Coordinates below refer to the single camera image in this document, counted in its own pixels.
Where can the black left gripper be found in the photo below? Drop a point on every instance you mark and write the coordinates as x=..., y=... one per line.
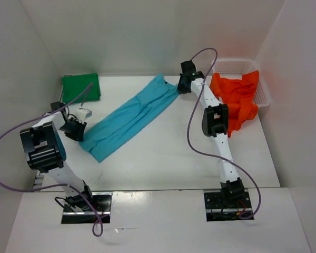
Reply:
x=79, y=135

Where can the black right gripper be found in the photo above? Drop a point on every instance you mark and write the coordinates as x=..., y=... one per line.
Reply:
x=180, y=89

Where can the light blue t shirt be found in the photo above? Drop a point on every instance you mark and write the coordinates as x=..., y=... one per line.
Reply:
x=120, y=126

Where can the green t shirt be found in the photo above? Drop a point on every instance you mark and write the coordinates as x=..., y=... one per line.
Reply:
x=74, y=85

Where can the orange t shirt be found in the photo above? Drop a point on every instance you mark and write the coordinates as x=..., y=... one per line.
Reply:
x=238, y=96

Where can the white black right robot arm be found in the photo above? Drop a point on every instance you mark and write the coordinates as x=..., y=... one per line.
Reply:
x=215, y=124

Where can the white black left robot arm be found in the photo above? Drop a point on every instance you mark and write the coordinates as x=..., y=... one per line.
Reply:
x=45, y=152

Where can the white plastic basket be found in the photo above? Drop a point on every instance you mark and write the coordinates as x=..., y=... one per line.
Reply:
x=246, y=70

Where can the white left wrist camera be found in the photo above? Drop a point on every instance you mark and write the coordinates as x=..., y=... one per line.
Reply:
x=82, y=114

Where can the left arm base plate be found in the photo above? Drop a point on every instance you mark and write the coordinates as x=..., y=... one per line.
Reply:
x=75, y=215

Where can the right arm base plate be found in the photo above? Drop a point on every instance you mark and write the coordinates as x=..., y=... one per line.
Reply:
x=218, y=209

